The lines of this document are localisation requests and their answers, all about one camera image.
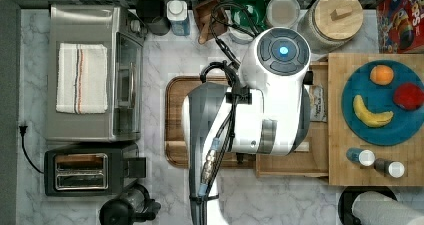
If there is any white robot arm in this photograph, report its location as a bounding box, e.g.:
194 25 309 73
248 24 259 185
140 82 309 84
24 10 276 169
181 27 313 225

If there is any plush red apple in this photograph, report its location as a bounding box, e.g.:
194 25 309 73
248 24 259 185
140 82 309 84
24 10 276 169
393 82 424 111

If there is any wooden utensil holder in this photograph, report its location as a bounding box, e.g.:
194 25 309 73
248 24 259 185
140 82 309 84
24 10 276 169
193 0 227 44

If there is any black cylindrical container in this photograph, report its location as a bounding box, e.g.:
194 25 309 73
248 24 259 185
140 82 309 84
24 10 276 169
136 0 170 36

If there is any wooden serving tray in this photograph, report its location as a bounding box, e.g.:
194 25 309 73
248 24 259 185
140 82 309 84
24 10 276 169
164 76 256 169

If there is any paper towel roll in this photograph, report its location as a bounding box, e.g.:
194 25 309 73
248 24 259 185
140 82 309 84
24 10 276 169
338 186 424 225

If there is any dark shaker with white lid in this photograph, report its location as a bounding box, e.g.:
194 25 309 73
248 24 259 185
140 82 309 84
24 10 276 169
374 158 405 178

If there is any clear plastic lidded container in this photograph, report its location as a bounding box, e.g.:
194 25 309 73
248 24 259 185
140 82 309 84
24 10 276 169
266 0 300 28

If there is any silver toaster oven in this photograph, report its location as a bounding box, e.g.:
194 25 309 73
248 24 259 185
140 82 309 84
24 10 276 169
46 4 144 142

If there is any blue shaker with white lid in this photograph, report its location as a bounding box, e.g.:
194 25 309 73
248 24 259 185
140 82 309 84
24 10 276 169
346 148 375 166

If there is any green mug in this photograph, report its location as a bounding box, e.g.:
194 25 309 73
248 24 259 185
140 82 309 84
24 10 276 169
231 0 266 28

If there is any blue round plate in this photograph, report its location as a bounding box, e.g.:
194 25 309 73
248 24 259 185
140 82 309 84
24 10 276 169
341 60 424 146

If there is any black power cord with plug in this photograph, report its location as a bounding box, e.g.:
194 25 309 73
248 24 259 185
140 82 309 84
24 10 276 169
18 124 46 175

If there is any plush orange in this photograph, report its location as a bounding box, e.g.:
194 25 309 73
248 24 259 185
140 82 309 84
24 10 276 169
370 65 394 85

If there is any paper packet in drawer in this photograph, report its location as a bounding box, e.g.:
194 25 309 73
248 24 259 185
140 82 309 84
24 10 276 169
309 85 327 122

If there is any blue bottle with white cap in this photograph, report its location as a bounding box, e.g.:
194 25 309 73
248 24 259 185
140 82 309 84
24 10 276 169
167 0 190 36

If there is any black coffee grinder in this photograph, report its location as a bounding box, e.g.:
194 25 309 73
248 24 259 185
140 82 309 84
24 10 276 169
99 183 161 225

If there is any red Froot Loops cereal box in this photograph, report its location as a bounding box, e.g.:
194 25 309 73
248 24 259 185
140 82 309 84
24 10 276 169
377 0 424 54

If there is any black two-slot toaster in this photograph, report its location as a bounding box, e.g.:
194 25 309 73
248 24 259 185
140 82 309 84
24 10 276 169
44 142 146 197

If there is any wooden drawer cabinet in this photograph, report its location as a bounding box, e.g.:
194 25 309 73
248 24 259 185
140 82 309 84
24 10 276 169
327 52 424 187

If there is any jar with wooden lid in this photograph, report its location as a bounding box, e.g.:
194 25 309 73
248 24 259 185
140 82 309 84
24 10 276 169
297 0 364 54

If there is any plush banana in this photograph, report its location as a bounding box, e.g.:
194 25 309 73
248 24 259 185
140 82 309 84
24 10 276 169
353 95 394 128

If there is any striped white dish towel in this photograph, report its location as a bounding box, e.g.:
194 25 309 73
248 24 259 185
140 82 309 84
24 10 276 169
56 43 108 114

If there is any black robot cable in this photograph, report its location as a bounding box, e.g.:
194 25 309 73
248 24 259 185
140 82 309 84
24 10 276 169
198 1 264 204

